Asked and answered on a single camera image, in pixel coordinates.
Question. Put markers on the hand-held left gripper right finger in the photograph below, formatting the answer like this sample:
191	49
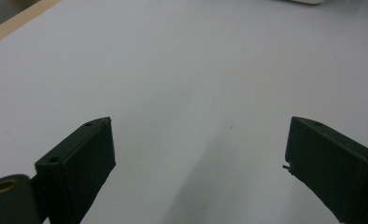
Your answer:
331	174

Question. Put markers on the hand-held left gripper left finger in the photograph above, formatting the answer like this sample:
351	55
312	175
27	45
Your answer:
79	168

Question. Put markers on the white plastic bin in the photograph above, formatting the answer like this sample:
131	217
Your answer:
306	1

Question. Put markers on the wooden table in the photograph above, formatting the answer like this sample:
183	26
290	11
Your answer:
17	21

